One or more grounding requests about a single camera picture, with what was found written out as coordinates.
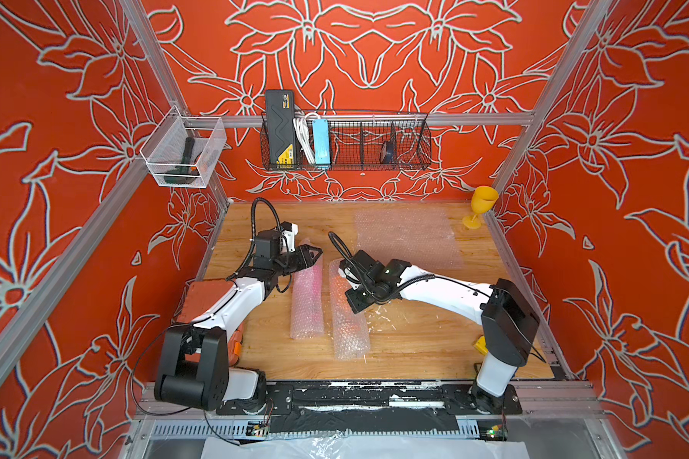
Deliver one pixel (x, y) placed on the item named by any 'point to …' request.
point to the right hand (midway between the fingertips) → (344, 304)
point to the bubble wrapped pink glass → (307, 316)
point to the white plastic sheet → (360, 447)
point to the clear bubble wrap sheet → (423, 238)
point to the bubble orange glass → (350, 330)
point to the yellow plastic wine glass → (482, 200)
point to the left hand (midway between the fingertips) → (318, 251)
